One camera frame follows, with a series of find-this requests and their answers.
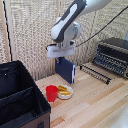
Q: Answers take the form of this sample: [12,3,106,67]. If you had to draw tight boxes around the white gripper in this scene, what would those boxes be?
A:
[45,40,77,66]

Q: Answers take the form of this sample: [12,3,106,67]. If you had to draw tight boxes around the dark blue book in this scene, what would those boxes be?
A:
[54,56,77,85]

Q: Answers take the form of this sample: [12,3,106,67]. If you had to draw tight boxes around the yellow food pieces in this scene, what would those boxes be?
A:
[57,85,72,97]

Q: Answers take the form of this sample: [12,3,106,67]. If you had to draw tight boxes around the red plastic cup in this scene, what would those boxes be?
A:
[45,84,59,103]

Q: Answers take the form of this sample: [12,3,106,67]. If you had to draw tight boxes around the white bowl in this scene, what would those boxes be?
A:
[56,84,74,101]

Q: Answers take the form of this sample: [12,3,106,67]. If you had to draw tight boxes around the black fabric storage box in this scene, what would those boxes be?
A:
[0,60,52,128]

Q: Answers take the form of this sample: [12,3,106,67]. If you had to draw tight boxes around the black toaster oven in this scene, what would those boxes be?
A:
[92,37,128,80]

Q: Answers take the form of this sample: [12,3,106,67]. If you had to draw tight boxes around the dark vertical pole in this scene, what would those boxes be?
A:
[2,0,13,63]

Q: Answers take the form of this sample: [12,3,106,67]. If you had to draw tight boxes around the black wire oven rack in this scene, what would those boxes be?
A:
[79,64,112,86]

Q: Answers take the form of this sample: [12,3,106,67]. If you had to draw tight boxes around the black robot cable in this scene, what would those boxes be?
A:
[75,4,128,48]

